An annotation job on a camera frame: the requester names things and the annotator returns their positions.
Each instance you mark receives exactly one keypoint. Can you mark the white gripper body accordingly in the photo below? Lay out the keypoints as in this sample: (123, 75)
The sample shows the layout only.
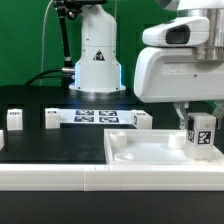
(173, 75)

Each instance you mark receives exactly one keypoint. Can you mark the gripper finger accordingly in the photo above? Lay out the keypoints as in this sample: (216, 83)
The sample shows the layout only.
(219, 112)
(181, 110)

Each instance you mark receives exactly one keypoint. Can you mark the white square tabletop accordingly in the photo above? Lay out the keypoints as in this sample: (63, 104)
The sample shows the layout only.
(156, 147)

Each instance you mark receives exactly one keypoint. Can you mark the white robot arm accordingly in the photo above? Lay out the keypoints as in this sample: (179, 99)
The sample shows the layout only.
(97, 71)

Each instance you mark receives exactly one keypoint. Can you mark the white sheet with tags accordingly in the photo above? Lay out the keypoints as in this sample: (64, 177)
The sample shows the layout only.
(95, 116)

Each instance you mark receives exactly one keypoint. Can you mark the white U-shaped obstacle fence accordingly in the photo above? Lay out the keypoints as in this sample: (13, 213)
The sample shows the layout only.
(30, 177)

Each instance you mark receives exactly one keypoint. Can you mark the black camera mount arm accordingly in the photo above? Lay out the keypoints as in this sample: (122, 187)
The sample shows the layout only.
(70, 9)

